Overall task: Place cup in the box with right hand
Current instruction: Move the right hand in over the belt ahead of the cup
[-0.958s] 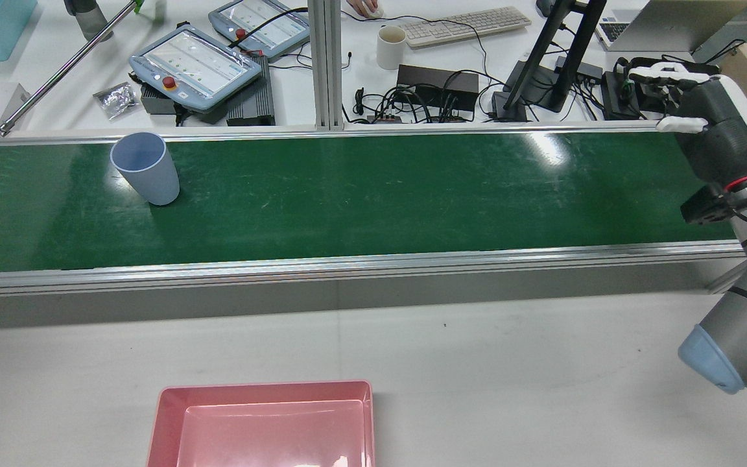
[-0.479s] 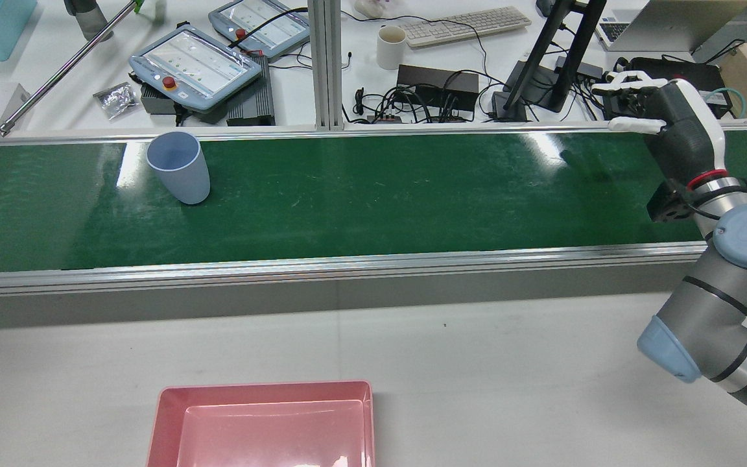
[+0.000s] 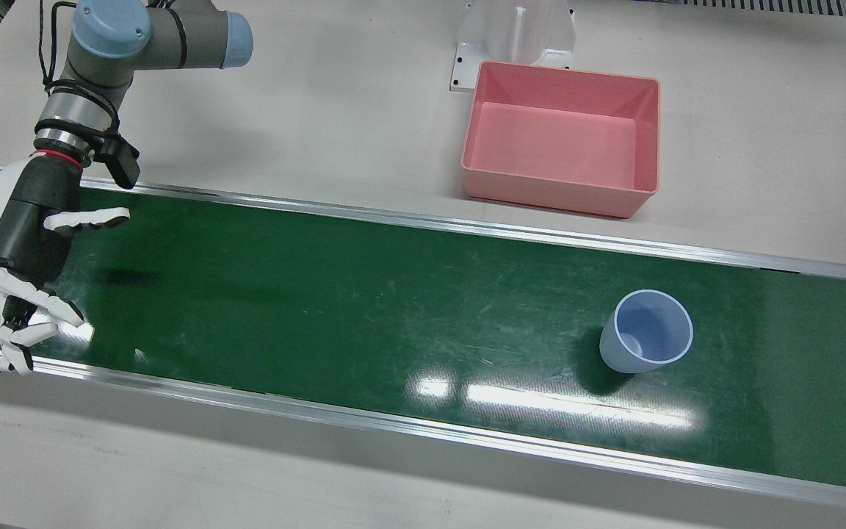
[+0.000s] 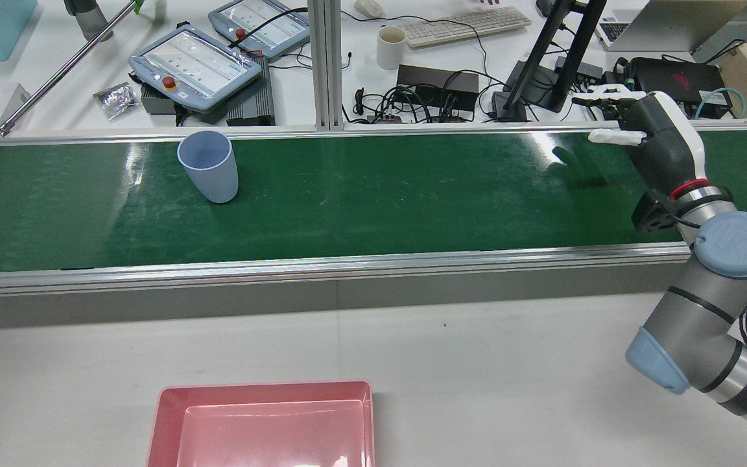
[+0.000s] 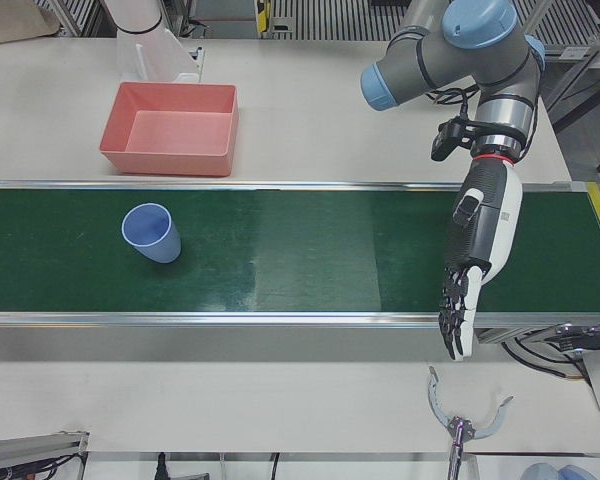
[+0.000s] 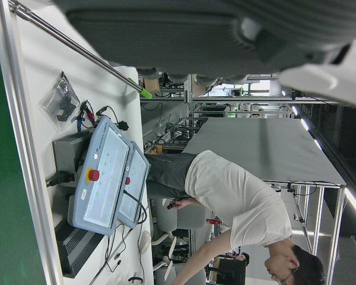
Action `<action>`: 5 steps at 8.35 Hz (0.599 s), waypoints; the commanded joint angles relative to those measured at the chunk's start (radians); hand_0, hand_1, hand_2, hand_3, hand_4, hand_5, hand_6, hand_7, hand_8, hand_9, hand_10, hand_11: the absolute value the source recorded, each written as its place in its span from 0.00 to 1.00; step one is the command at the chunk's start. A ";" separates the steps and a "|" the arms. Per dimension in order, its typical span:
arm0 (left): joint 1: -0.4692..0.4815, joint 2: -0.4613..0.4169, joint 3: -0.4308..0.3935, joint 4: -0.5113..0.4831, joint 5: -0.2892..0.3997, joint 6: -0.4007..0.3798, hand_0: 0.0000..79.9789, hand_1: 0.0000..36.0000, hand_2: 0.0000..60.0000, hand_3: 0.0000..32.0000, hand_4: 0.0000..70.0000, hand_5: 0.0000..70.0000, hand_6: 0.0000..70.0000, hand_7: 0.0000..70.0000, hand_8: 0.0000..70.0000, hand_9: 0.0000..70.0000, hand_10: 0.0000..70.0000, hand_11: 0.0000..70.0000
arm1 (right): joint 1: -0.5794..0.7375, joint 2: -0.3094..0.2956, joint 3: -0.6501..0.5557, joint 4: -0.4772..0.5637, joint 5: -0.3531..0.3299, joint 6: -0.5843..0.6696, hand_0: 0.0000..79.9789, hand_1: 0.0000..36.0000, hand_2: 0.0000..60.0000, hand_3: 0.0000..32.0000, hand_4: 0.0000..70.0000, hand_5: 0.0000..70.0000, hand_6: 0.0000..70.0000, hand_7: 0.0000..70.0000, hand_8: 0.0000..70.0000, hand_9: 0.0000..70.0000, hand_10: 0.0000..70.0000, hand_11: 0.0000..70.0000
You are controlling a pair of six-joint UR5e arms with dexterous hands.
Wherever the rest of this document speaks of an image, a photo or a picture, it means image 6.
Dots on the dark grey metal box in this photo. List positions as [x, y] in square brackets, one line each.
[65, 154]

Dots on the black finned power supply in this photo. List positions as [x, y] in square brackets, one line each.
[77, 249]

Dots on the white computer mouse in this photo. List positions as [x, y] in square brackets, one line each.
[144, 242]

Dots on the large grey teach pendant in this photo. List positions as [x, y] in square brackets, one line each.
[104, 178]

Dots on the black computer monitor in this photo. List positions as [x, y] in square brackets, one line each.
[230, 271]

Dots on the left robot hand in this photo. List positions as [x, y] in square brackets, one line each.
[181, 35]

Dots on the clear bag with black parts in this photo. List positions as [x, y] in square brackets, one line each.
[59, 101]

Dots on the large grey board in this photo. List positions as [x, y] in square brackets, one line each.
[270, 139]

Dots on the grey white office chair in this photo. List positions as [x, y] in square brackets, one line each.
[181, 218]

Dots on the person in white shirt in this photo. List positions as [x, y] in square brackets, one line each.
[225, 184]

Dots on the long metal rod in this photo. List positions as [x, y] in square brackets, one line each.
[77, 49]

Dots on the green conveyor belt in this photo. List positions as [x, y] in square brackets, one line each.
[0, 178]

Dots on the red and blue clip leads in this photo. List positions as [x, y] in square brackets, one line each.
[87, 114]

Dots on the dark haired background person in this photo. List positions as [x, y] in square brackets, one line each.
[244, 259]

